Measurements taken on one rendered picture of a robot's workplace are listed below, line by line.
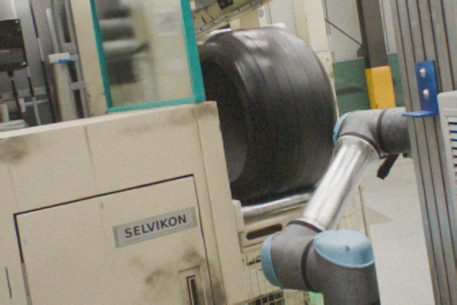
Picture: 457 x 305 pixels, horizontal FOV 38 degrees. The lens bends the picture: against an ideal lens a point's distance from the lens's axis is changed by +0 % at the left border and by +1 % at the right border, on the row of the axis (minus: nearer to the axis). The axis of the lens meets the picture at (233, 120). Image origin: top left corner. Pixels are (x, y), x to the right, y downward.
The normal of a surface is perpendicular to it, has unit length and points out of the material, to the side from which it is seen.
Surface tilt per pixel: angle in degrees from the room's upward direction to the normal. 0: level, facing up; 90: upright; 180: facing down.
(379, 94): 90
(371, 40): 90
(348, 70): 90
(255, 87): 75
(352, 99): 90
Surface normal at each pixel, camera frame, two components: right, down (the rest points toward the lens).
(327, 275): -0.70, 0.15
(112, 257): 0.45, -0.03
